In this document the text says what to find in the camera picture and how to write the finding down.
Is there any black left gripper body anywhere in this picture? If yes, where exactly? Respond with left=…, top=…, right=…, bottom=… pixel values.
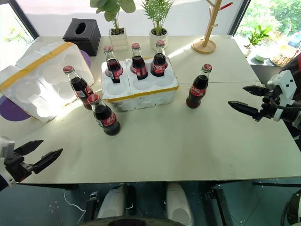
left=3, top=151, right=36, bottom=183

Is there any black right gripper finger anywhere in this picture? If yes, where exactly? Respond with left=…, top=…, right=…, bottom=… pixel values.
left=242, top=85, right=269, bottom=97
left=227, top=101, right=263, bottom=122

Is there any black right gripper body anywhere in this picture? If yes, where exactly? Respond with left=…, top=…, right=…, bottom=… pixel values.
left=260, top=89, right=282, bottom=120

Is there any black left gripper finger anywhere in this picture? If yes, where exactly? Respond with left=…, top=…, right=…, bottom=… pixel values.
left=13, top=140, right=44, bottom=156
left=32, top=148, right=63, bottom=174

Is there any glass cola bottle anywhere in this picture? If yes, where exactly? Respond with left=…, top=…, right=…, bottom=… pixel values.
left=130, top=42, right=149, bottom=81
left=150, top=40, right=169, bottom=77
left=185, top=64, right=213, bottom=110
left=87, top=93, right=121, bottom=137
left=63, top=65, right=95, bottom=111
left=103, top=45, right=125, bottom=84

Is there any white foam lid yellow tape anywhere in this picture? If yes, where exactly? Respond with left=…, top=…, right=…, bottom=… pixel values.
left=0, top=41, right=95, bottom=124

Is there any white foam bottle tray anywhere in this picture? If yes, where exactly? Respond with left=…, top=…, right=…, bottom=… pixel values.
left=101, top=56, right=180, bottom=113

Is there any black tissue box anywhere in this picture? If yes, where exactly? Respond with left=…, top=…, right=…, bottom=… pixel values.
left=62, top=18, right=102, bottom=57

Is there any woven basket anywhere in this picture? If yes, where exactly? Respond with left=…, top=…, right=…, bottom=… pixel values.
left=269, top=53, right=295, bottom=67

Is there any small green potted plant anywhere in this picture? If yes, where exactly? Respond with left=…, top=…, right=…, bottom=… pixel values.
left=243, top=25, right=271, bottom=57

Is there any wooden tree-shaped stand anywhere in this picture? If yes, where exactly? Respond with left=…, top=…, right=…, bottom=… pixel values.
left=191, top=0, right=234, bottom=56

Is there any white rounded shell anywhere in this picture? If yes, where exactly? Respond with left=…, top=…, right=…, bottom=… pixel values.
left=165, top=182, right=195, bottom=226
left=96, top=183, right=126, bottom=220

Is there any dark round object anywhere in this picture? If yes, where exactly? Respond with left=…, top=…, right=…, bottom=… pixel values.
left=280, top=189, right=301, bottom=226

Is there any palm plant round white pot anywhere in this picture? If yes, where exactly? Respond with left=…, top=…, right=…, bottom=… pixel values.
left=140, top=0, right=176, bottom=44

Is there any round-leaf plant square white pot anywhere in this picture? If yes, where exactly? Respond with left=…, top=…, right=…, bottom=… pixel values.
left=89, top=0, right=137, bottom=51

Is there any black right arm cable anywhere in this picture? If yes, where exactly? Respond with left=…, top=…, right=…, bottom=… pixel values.
left=269, top=94, right=296, bottom=111

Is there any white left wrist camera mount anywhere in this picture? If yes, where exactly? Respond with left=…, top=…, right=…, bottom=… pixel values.
left=0, top=136, right=17, bottom=189

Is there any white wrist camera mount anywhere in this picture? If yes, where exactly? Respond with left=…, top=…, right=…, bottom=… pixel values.
left=267, top=70, right=296, bottom=122
left=0, top=136, right=17, bottom=189

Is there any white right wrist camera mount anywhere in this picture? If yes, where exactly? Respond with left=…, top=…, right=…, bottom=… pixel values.
left=267, top=70, right=296, bottom=122

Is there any white floor cable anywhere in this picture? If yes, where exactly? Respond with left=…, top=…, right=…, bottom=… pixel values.
left=63, top=187, right=87, bottom=223

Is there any black table frame leg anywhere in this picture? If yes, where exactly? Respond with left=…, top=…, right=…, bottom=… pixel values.
left=206, top=187, right=233, bottom=226
left=85, top=191, right=100, bottom=220

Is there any black window frame post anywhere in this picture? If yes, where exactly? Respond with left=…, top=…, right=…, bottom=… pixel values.
left=10, top=0, right=40, bottom=40
left=229, top=0, right=252, bottom=36

